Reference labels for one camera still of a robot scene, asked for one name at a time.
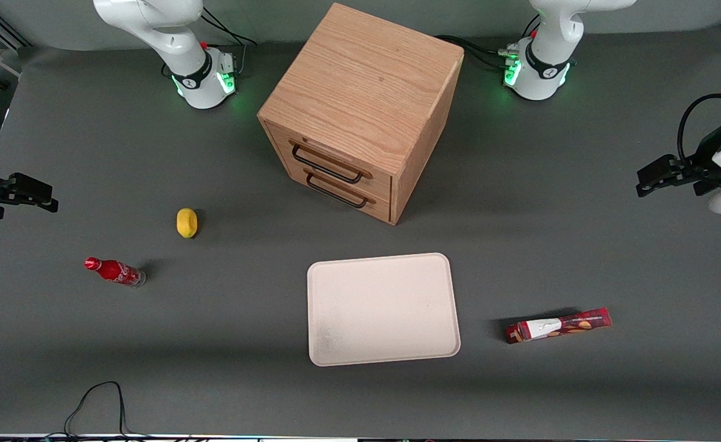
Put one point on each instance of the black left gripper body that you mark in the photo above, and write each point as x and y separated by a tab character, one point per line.
699	167

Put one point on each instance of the red tartan shortbread cookie box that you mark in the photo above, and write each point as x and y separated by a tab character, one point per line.
575	324

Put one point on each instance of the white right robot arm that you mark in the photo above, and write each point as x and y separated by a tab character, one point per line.
194	67

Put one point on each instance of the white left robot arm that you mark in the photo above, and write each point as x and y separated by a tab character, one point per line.
544	67

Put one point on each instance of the cream plastic tray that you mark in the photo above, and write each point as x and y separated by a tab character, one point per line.
383	309

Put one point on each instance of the red cola bottle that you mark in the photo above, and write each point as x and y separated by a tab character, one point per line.
115	271

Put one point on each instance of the yellow lemon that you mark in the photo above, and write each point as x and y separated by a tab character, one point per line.
186	223

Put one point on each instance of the wooden drawer front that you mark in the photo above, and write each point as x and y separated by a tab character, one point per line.
378	184
380	209

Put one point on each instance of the wooden drawer cabinet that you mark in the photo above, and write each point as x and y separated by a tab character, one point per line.
360	80

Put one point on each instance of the aluminium frame profile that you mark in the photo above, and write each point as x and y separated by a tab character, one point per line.
7	31

